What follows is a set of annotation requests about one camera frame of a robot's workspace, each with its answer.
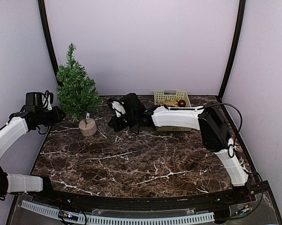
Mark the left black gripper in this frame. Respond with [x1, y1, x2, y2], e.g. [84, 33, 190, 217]
[36, 106, 66, 127]

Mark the small green christmas tree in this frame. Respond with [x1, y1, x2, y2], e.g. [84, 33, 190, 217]
[57, 43, 102, 121]

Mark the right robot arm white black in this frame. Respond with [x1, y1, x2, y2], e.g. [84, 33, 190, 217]
[107, 93, 251, 203]

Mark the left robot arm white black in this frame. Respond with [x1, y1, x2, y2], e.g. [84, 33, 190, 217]
[0, 90, 66, 204]

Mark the round wooden tree base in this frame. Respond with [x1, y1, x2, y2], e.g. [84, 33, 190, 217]
[79, 119, 97, 136]

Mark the green plastic basket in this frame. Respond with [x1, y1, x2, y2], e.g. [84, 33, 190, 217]
[154, 90, 192, 132]

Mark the red bauble ornament back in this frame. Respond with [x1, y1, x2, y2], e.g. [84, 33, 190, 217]
[178, 99, 186, 107]

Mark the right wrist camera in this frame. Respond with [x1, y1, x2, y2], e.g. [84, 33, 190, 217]
[107, 98, 126, 117]

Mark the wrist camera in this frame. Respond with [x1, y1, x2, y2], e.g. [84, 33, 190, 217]
[42, 90, 54, 110]
[107, 98, 126, 117]

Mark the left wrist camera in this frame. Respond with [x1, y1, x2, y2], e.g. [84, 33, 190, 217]
[42, 90, 54, 110]

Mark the white slotted cable duct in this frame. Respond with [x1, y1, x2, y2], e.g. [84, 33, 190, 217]
[21, 200, 215, 225]

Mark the left black frame post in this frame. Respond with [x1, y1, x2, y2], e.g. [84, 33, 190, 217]
[38, 0, 58, 75]

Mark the black frame post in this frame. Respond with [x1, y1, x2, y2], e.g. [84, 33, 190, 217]
[217, 0, 246, 101]
[38, 0, 58, 75]

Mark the black front rail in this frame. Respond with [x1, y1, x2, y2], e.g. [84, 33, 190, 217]
[33, 188, 256, 212]

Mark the right black frame post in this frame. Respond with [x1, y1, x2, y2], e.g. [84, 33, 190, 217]
[217, 0, 246, 101]

